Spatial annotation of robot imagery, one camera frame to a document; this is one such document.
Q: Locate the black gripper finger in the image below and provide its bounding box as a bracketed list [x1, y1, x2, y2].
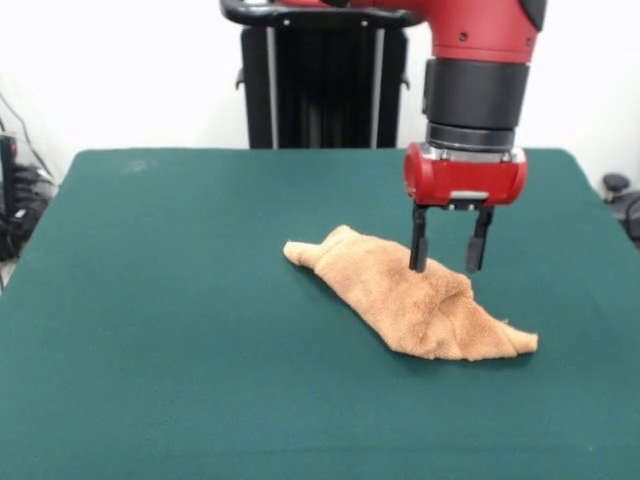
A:
[464, 206, 496, 275]
[408, 203, 432, 274]

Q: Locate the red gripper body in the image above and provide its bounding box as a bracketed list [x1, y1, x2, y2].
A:
[403, 142, 530, 209]

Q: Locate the tan terry towel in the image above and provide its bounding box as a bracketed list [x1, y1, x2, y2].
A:
[283, 224, 540, 362]

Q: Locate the dark green table cloth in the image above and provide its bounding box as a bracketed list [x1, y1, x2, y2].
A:
[0, 147, 640, 480]

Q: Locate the black equipment heap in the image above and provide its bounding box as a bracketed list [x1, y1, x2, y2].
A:
[0, 164, 57, 261]

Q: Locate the black box device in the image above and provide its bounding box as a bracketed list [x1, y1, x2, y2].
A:
[0, 133, 20, 221]

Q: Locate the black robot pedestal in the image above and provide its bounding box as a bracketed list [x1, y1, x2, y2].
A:
[218, 0, 431, 150]

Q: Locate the grey cable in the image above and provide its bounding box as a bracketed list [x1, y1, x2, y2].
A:
[0, 92, 49, 176]

